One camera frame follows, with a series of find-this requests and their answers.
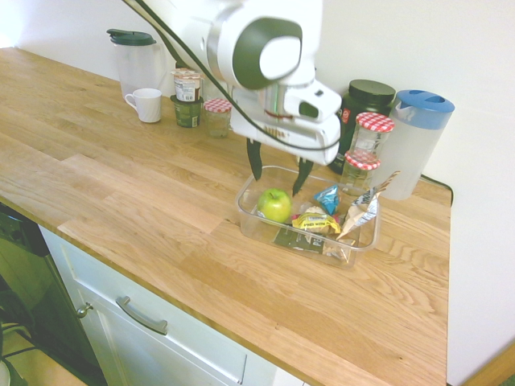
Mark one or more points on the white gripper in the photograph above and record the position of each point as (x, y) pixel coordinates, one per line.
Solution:
(306, 136)

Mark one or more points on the green apple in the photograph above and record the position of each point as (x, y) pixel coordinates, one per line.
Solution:
(274, 206)

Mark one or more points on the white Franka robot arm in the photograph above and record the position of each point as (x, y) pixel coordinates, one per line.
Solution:
(257, 48)

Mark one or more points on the clear plastic container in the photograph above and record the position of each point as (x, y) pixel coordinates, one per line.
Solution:
(257, 231)

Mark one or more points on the cream wrapped snack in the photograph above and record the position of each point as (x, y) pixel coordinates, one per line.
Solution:
(311, 210)

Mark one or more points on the blue snack packet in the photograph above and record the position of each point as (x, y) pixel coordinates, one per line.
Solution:
(328, 199)

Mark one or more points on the yellow snack bar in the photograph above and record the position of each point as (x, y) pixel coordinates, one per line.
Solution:
(316, 224)

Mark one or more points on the dark printed card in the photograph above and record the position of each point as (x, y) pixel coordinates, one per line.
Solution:
(297, 240)

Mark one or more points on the glass jar red checked lid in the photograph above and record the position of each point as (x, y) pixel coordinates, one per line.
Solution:
(374, 128)
(217, 118)
(360, 175)

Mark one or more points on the silver white snack packet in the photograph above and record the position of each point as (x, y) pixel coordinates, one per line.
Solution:
(362, 211)

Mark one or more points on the beige snack packet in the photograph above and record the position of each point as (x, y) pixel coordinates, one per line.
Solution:
(338, 251)

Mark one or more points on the dark green plastic cup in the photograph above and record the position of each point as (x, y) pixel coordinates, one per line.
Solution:
(186, 114)

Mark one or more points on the black Vega protein tub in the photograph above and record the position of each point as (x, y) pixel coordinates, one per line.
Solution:
(370, 98)

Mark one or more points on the white yogurt cup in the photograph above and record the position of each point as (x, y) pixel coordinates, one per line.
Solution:
(185, 86)

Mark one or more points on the clear pitcher with blue lid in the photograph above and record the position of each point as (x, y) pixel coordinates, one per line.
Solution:
(418, 144)

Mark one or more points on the white ceramic mug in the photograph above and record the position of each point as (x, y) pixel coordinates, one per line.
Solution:
(149, 106)

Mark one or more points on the clear pitcher with green lid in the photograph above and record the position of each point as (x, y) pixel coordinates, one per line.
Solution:
(137, 68)

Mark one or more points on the silver cabinet knob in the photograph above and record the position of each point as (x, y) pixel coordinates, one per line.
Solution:
(84, 310)

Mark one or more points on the dark dishwasher front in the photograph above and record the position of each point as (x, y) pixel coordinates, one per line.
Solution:
(36, 281)

